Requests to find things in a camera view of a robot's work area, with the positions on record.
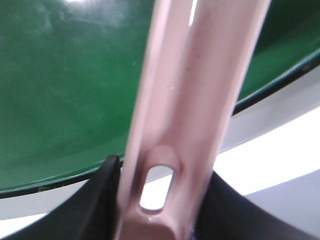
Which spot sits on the white outer conveyor rim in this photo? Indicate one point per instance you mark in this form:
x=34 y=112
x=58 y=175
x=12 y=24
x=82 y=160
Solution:
x=275 y=140

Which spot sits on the green conveyor belt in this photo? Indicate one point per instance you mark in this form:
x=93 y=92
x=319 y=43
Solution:
x=69 y=73

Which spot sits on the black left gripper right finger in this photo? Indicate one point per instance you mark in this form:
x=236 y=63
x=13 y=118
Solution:
x=227 y=215

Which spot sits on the pink plastic dustpan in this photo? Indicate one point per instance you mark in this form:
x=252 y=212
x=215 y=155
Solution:
x=196 y=59

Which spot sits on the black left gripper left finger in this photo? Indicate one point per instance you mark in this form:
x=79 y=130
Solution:
x=89 y=214

